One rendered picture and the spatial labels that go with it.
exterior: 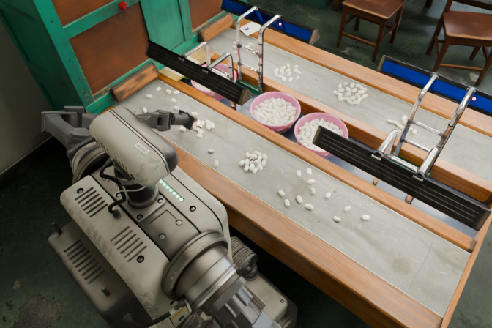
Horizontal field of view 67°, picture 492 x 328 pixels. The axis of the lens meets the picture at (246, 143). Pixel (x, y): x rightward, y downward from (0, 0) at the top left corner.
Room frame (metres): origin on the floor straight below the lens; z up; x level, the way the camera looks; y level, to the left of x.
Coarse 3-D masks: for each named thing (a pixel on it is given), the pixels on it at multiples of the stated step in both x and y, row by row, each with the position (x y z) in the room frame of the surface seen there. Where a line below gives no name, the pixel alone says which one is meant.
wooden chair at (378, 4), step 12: (348, 0) 3.12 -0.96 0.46; (360, 0) 3.12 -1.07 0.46; (372, 0) 3.11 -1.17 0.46; (384, 0) 3.10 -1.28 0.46; (396, 0) 3.08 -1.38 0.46; (360, 12) 2.97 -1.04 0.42; (372, 12) 2.89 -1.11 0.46; (384, 12) 2.89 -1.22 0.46; (396, 12) 2.99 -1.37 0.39; (384, 24) 2.82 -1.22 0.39; (396, 24) 3.07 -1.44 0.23; (348, 36) 3.01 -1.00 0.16; (384, 36) 2.89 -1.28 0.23; (372, 60) 2.83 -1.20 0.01
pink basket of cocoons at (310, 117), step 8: (304, 120) 1.37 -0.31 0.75; (312, 120) 1.38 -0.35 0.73; (320, 120) 1.38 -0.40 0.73; (328, 120) 1.37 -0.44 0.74; (336, 120) 1.35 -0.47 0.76; (296, 128) 1.31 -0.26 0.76; (344, 128) 1.29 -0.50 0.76; (296, 136) 1.24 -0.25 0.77; (344, 136) 1.25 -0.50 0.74; (320, 152) 1.15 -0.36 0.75; (328, 152) 1.15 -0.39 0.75
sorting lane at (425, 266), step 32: (160, 96) 1.62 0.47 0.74; (224, 128) 1.35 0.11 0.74; (224, 160) 1.13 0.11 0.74; (288, 160) 1.11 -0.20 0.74; (256, 192) 0.94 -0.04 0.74; (288, 192) 0.94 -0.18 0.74; (320, 192) 0.93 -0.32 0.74; (352, 192) 0.92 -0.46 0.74; (320, 224) 0.77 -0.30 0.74; (352, 224) 0.76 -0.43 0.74; (384, 224) 0.76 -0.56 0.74; (416, 224) 0.75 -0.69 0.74; (352, 256) 0.62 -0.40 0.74; (384, 256) 0.62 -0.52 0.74; (416, 256) 0.61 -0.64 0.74; (448, 256) 0.61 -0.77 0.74; (416, 288) 0.49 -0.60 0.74; (448, 288) 0.48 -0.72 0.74
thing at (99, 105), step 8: (192, 40) 2.04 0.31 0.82; (176, 48) 1.94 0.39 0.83; (184, 48) 1.98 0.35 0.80; (160, 64) 1.83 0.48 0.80; (32, 72) 1.77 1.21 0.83; (40, 80) 1.73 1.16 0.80; (40, 88) 1.78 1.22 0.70; (48, 88) 1.73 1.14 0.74; (56, 88) 1.61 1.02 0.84; (48, 96) 1.76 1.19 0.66; (56, 96) 1.69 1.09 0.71; (64, 96) 1.57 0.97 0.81; (104, 96) 1.53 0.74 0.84; (128, 96) 1.63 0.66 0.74; (56, 104) 1.74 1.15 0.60; (64, 104) 1.65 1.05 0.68; (72, 104) 1.53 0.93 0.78; (80, 104) 1.47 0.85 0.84; (96, 104) 1.48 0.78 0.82; (104, 104) 1.52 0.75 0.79; (112, 104) 1.55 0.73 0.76; (88, 112) 1.44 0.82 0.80; (96, 112) 1.47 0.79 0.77
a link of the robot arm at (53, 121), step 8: (48, 112) 1.01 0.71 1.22; (56, 112) 1.02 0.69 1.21; (64, 112) 1.03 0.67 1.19; (72, 112) 1.04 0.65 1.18; (48, 120) 0.95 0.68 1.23; (56, 120) 0.95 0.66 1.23; (64, 120) 1.01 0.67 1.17; (72, 120) 1.02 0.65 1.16; (48, 128) 0.92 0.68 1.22; (56, 128) 0.87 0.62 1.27; (64, 128) 0.86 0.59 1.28; (72, 128) 0.80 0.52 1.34; (80, 128) 0.81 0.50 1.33; (56, 136) 0.85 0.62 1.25; (64, 136) 0.80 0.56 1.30; (72, 136) 0.74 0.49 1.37; (80, 136) 0.73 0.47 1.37; (88, 136) 0.74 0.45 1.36; (64, 144) 0.79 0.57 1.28
